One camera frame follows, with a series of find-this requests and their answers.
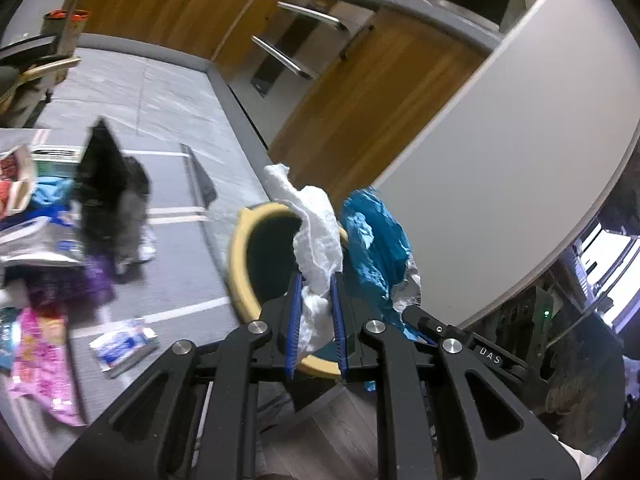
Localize white tissue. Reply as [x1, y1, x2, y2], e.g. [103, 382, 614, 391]
[264, 162, 345, 356]

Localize pink snack packet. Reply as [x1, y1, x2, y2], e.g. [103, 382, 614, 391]
[9, 307, 87, 427]

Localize blue plastic bag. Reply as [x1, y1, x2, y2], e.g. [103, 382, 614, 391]
[340, 187, 424, 392]

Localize green white tissue box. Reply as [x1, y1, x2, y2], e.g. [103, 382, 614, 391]
[31, 144, 84, 164]

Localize silver blue snack bag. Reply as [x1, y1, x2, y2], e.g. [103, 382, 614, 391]
[0, 215, 89, 267]

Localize black plastic bag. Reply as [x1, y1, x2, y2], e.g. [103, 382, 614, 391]
[74, 117, 153, 274]

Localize black device green light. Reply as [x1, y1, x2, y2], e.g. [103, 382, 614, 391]
[492, 285, 557, 343]

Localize orange lidded jar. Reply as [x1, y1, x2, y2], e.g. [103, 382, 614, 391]
[43, 10, 66, 37]
[67, 9, 94, 50]

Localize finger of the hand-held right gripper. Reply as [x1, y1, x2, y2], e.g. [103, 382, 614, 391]
[402, 305, 451, 347]

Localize red snack packet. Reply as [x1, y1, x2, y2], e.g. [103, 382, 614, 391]
[0, 143, 37, 219]

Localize dark teal packet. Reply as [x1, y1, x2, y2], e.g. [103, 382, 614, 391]
[0, 307, 22, 372]

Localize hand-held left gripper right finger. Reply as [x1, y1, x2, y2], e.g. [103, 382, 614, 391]
[330, 272, 581, 480]

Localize grey kitchen countertop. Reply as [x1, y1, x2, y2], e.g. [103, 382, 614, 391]
[250, 0, 506, 55]

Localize dark fuzzy cloth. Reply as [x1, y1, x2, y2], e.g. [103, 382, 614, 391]
[544, 320, 628, 433]

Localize teal trash bin yellow rim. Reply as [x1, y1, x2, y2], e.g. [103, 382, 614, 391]
[227, 201, 361, 413]

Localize grey striped mat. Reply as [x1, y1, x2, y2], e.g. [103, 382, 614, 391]
[0, 129, 273, 467]

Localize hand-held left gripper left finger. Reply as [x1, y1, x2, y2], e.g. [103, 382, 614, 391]
[52, 272, 306, 480]

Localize white blue wipes pack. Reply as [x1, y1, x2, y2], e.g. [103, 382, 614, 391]
[89, 319, 160, 379]

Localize purple box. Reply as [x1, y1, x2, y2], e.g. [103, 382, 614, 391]
[25, 255, 116, 311]

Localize wooden kitchen cabinets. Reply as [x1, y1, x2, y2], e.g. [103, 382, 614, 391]
[75, 0, 493, 211]

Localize blue face mask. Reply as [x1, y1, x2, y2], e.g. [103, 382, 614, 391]
[32, 176, 76, 216]

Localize black pan wooden handle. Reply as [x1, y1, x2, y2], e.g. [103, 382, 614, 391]
[0, 35, 82, 128]

